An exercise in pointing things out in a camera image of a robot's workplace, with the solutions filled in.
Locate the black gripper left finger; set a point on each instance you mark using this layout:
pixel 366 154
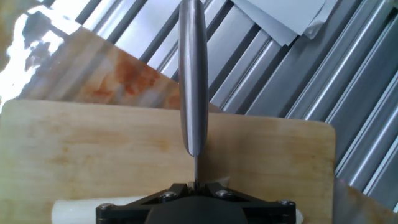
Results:
pixel 124 213

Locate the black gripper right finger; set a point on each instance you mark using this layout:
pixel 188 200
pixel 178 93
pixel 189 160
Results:
pixel 267 213

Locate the white scallion stalk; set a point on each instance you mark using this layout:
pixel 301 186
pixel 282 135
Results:
pixel 77 210

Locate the steel kitchen knife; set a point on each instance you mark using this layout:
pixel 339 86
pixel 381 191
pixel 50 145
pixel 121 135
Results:
pixel 192 77

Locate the wooden cutting board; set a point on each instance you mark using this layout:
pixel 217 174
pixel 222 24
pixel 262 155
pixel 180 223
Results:
pixel 93 149

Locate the orange marble pattern mat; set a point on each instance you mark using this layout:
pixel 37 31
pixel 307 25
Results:
pixel 124 74

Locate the white paper stack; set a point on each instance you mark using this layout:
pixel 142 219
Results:
pixel 280 15

